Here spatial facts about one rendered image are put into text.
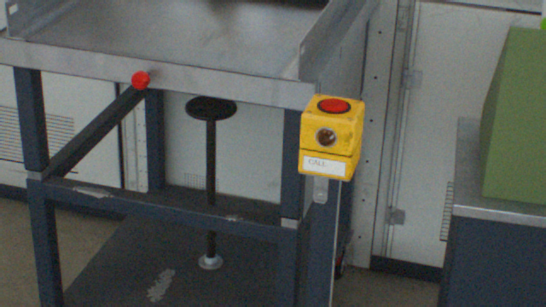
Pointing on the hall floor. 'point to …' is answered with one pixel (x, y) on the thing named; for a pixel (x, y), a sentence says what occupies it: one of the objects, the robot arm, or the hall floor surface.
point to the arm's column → (493, 264)
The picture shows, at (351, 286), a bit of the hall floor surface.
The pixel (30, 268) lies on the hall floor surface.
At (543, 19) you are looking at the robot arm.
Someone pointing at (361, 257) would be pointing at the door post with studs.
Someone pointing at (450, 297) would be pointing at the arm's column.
